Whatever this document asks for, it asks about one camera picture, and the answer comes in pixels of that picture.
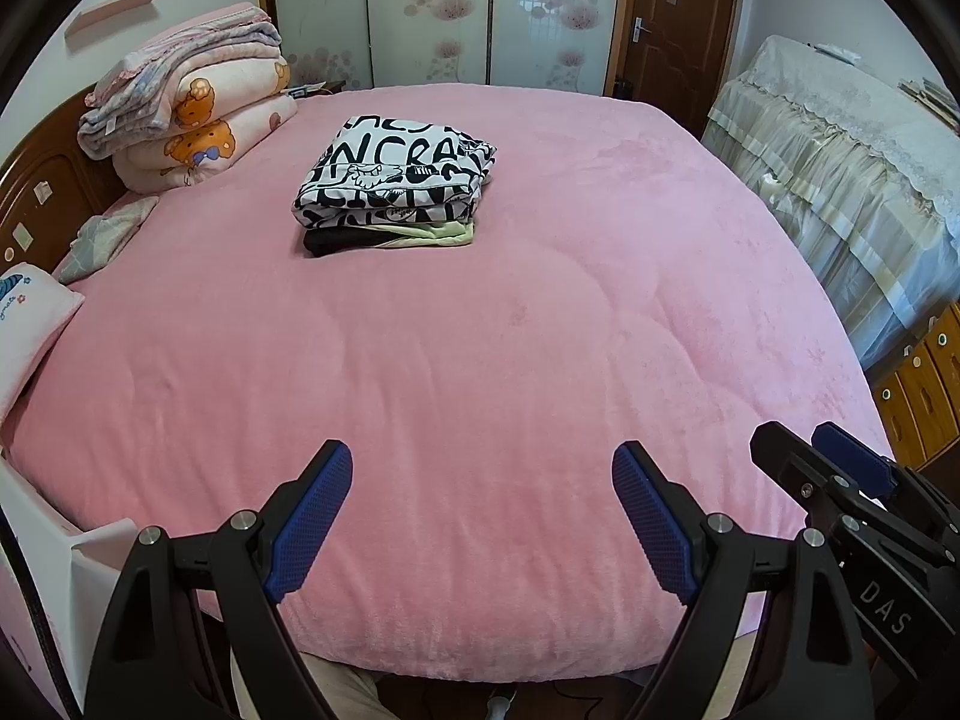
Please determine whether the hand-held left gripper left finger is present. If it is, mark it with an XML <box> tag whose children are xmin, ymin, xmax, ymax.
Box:
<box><xmin>86</xmin><ymin>439</ymin><xmax>355</xmax><ymax>720</ymax></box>

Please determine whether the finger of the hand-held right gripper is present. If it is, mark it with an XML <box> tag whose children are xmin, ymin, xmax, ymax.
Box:
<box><xmin>812</xmin><ymin>422</ymin><xmax>960</xmax><ymax>533</ymax></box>
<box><xmin>750</xmin><ymin>420</ymin><xmax>901</xmax><ymax>548</ymax></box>

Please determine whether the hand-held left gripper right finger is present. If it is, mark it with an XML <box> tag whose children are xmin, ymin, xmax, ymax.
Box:
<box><xmin>611</xmin><ymin>441</ymin><xmax>878</xmax><ymax>720</ymax></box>

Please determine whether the black and white printed jacket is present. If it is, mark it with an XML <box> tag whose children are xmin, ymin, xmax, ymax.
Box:
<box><xmin>291</xmin><ymin>114</ymin><xmax>497</xmax><ymax>232</ymax></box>

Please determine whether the wooden drawer cabinet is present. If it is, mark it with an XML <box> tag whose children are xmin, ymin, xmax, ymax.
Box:
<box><xmin>866</xmin><ymin>300</ymin><xmax>960</xmax><ymax>470</ymax></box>

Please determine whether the pink bed blanket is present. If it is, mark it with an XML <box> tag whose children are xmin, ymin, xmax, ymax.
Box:
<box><xmin>0</xmin><ymin>82</ymin><xmax>897</xmax><ymax>680</ymax></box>

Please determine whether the cream lace covered furniture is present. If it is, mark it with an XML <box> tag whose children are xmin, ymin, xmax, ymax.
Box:
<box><xmin>701</xmin><ymin>34</ymin><xmax>960</xmax><ymax>372</ymax></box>

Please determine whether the green and black garment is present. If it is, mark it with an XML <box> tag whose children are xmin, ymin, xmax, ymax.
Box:
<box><xmin>302</xmin><ymin>219</ymin><xmax>477</xmax><ymax>257</ymax></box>

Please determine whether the white printed pillow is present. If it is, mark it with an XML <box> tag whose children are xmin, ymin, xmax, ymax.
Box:
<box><xmin>0</xmin><ymin>262</ymin><xmax>85</xmax><ymax>428</ymax></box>

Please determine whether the small folded cloth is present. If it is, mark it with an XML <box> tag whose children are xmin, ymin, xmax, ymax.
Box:
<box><xmin>52</xmin><ymin>195</ymin><xmax>160</xmax><ymax>286</ymax></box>

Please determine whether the brown wooden headboard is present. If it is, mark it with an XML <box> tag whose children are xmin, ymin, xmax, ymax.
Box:
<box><xmin>0</xmin><ymin>82</ymin><xmax>128</xmax><ymax>278</ymax></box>

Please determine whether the brown wooden door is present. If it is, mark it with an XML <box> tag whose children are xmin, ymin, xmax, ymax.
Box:
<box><xmin>604</xmin><ymin>0</ymin><xmax>751</xmax><ymax>140</ymax></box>

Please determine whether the stack of folded quilts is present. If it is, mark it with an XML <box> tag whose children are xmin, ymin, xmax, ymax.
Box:
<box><xmin>79</xmin><ymin>4</ymin><xmax>284</xmax><ymax>160</ymax></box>

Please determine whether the floral sliding door wardrobe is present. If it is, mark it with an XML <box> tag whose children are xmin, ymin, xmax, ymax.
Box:
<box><xmin>255</xmin><ymin>0</ymin><xmax>627</xmax><ymax>95</ymax></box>

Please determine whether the pink wall shelf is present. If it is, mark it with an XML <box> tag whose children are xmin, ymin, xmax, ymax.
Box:
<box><xmin>64</xmin><ymin>0</ymin><xmax>170</xmax><ymax>38</ymax></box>

